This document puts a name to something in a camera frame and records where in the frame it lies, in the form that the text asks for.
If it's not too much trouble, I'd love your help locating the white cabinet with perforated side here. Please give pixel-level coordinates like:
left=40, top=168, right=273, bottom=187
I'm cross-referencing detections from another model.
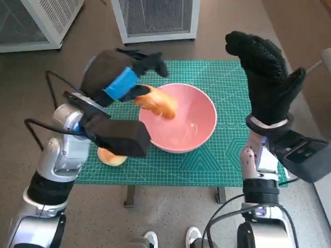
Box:
left=0, top=0, right=85, bottom=54

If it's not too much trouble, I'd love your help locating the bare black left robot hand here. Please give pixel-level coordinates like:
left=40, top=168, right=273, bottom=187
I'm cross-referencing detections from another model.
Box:
left=79, top=47, right=170, bottom=108

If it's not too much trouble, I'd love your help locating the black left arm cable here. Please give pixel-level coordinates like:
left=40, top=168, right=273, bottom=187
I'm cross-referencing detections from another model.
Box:
left=46, top=71, right=83, bottom=109
left=24, top=118, right=83, bottom=150

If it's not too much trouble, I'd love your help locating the long braided toy bread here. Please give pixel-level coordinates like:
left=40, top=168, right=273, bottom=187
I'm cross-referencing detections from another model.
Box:
left=133, top=86, right=178, bottom=121

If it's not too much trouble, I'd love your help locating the white foot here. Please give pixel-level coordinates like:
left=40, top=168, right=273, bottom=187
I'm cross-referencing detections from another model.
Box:
left=186, top=226, right=203, bottom=248
left=143, top=231, right=159, bottom=248

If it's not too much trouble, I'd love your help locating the white cabinet with mesh door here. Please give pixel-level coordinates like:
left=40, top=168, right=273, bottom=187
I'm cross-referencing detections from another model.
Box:
left=111, top=0, right=199, bottom=44

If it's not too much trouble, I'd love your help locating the round toy bread bun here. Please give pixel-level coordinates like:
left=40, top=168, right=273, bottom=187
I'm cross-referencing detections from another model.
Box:
left=97, top=147, right=128, bottom=167

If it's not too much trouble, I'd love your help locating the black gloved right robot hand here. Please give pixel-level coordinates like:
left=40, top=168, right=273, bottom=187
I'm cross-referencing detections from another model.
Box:
left=224, top=30, right=307, bottom=127

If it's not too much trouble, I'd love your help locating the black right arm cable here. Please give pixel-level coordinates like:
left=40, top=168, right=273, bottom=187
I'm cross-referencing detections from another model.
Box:
left=201, top=193, right=300, bottom=248

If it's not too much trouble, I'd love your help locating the green cutting mat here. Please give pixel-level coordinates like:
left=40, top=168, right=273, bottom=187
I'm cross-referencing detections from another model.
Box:
left=73, top=59, right=289, bottom=187

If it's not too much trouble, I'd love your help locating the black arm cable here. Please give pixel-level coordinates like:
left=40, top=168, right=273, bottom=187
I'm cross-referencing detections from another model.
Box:
left=24, top=118, right=83, bottom=150
left=201, top=193, right=300, bottom=248
left=46, top=71, right=83, bottom=109

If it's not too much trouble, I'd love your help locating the pink bowl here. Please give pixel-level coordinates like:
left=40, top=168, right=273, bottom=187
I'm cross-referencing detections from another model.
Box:
left=139, top=83, right=217, bottom=153

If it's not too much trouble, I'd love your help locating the dark metal table leg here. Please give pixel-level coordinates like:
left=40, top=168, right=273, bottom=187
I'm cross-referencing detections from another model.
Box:
left=216, top=186, right=227, bottom=205
left=123, top=185, right=137, bottom=209

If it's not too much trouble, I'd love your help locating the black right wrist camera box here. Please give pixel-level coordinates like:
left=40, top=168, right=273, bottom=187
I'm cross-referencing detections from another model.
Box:
left=268, top=130, right=331, bottom=183

